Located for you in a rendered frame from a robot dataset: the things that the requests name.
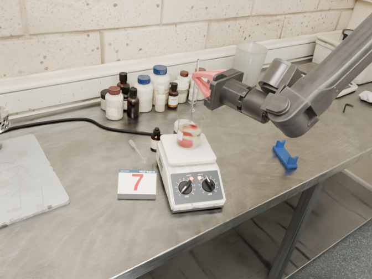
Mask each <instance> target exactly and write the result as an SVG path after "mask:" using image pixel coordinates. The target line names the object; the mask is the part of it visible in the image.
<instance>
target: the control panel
mask: <svg viewBox="0 0 372 279"><path fill-rule="evenodd" d="M199 176H200V177H201V179H198V177H199ZM190 177H193V180H192V183H191V185H192V191H191V192H190V193H189V194H182V193H181V192H180V191H179V188H178V187H179V184H180V182H182V181H188V180H190ZM206 177H208V178H209V179H211V180H213V181H214V183H215V189H214V190H213V191H212V192H206V191H205V190H204V189H203V188H202V182H203V180H205V178H206ZM170 178H171V182H172V189H173V196H174V203H175V205H177V204H187V203H197V202H207V201H212V200H222V199H224V198H223V193H222V190H221V185H220V179H219V175H218V170H208V171H201V172H188V173H175V174H170Z"/></svg>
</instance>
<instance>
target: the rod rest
mask: <svg viewBox="0 0 372 279"><path fill-rule="evenodd" d="M285 142H286V140H285V139H284V140H283V141H281V142H280V141H279V140H277V143H276V145H275V146H273V150H274V151H275V153H276V154H277V156H278V157H279V159H280V160H281V162H282V163H283V164H284V166H285V167H286V168H287V169H294V168H297V167H298V165H297V160H298V156H295V157H294V158H292V157H291V155H290V154H289V153H288V152H287V150H286V149H285V148H284V145H285Z"/></svg>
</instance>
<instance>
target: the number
mask: <svg viewBox="0 0 372 279"><path fill-rule="evenodd" d="M119 191H127V192H155V173H120V185H119Z"/></svg>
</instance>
